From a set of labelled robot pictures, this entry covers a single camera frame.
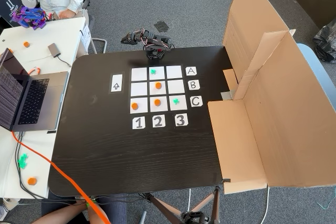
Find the black plastic bag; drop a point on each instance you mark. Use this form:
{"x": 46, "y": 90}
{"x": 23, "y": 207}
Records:
{"x": 325, "y": 43}

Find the paper sheet number 3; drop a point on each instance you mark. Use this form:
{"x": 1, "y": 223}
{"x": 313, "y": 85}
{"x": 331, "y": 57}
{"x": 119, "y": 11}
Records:
{"x": 181, "y": 119}

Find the grey open laptop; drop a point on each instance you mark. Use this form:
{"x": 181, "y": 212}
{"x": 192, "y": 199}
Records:
{"x": 39, "y": 100}

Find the paper sheet number 1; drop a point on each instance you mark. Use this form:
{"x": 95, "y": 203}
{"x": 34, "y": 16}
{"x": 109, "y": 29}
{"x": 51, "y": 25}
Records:
{"x": 138, "y": 122}

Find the brown wooden tripod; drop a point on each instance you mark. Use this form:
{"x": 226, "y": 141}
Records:
{"x": 162, "y": 207}

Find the green wristwatch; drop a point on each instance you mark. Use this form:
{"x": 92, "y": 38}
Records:
{"x": 90, "y": 204}

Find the white paper grid square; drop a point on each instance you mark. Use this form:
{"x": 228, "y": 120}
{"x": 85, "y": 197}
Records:
{"x": 175, "y": 87}
{"x": 183, "y": 107}
{"x": 139, "y": 74}
{"x": 139, "y": 89}
{"x": 153, "y": 91}
{"x": 164, "y": 108}
{"x": 174, "y": 72}
{"x": 143, "y": 110}
{"x": 160, "y": 76}

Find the paper sheet number 2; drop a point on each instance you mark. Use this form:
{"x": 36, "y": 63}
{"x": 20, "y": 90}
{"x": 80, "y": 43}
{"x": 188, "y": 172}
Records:
{"x": 158, "y": 121}

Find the brown cardboard screen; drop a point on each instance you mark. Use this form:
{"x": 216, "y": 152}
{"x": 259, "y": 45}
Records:
{"x": 275, "y": 119}

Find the white arrow paper sheet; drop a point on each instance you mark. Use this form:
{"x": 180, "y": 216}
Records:
{"x": 116, "y": 79}

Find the white metal table leg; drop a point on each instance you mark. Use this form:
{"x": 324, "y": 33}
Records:
{"x": 98, "y": 40}

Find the grey usb hub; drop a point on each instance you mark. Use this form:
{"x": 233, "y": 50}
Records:
{"x": 53, "y": 50}

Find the paper sheet letter A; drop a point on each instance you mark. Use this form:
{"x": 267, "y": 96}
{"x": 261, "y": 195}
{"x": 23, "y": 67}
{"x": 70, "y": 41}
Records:
{"x": 191, "y": 71}

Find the green cross token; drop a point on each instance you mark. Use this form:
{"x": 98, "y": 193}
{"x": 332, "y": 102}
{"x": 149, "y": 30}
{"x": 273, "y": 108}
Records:
{"x": 24, "y": 157}
{"x": 153, "y": 72}
{"x": 176, "y": 101}
{"x": 22, "y": 165}

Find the purple blue leader arm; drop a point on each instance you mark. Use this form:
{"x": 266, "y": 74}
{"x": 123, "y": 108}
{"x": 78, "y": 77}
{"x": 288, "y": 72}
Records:
{"x": 29, "y": 18}

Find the dark floor socket plate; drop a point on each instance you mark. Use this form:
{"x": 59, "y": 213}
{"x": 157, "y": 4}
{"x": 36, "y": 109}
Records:
{"x": 161, "y": 26}

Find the paper sheet letter C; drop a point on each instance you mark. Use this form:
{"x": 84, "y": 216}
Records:
{"x": 196, "y": 101}

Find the round orange token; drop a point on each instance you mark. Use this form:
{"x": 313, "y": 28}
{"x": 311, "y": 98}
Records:
{"x": 10, "y": 50}
{"x": 32, "y": 181}
{"x": 26, "y": 44}
{"x": 158, "y": 85}
{"x": 134, "y": 106}
{"x": 157, "y": 102}

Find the paper sheet letter B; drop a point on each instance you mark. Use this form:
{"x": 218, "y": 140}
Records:
{"x": 193, "y": 85}

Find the person's left hand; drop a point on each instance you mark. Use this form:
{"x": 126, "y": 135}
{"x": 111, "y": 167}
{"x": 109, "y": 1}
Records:
{"x": 67, "y": 14}

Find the person in jeans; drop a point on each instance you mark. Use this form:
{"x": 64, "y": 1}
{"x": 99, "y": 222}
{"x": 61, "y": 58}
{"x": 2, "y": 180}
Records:
{"x": 115, "y": 208}

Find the white printed paper card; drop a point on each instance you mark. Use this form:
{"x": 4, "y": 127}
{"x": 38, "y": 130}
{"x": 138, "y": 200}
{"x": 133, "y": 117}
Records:
{"x": 85, "y": 35}

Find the grey tape piece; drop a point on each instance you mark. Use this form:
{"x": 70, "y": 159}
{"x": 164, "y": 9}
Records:
{"x": 228, "y": 95}

